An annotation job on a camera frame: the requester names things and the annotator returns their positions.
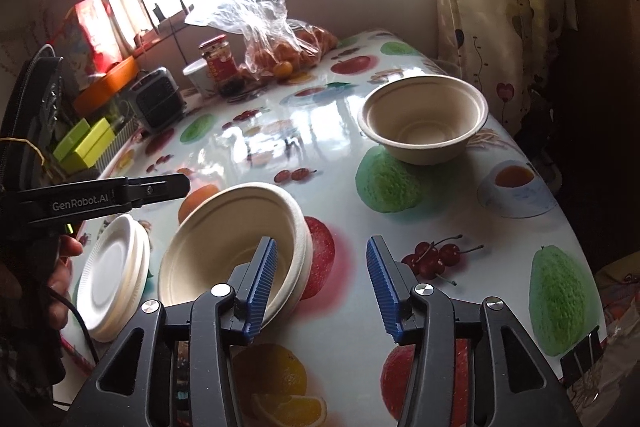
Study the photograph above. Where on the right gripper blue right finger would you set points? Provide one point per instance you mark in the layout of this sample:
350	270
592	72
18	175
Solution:
420	315

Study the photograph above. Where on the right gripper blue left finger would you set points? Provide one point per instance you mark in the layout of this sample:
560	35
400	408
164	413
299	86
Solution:
228	315

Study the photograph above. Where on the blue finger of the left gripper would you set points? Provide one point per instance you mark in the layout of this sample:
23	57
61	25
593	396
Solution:
153	189

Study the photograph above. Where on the beige paper bowl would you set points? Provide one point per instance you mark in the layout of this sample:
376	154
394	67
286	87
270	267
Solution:
426	120
224	231

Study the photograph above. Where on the white foam plate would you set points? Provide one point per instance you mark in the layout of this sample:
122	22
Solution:
112	282

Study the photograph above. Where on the person left hand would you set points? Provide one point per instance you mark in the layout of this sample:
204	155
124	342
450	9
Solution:
60	279

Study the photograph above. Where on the black white patterned box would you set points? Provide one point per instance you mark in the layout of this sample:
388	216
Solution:
121	139

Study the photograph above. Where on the lower lime green box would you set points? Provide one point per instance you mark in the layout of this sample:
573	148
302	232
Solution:
86	153

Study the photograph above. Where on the lime green box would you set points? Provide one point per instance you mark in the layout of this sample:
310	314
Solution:
86	153
71	140

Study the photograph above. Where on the upper lime green box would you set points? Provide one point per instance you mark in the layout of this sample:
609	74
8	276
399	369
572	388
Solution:
71	140

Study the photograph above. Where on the grey portable fan heater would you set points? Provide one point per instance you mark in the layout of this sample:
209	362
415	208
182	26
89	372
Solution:
156	100

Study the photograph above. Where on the orange tray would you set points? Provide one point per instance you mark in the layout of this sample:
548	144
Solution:
107	87

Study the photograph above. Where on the white instant noodle cup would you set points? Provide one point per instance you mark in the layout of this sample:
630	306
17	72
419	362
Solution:
199	75

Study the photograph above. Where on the red label sauce jar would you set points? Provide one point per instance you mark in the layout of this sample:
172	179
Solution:
218	56

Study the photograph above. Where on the plastic bag of oranges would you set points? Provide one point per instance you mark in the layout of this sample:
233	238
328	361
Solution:
271	38

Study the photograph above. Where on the cream patterned curtain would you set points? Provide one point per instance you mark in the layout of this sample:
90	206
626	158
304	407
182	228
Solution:
495	6

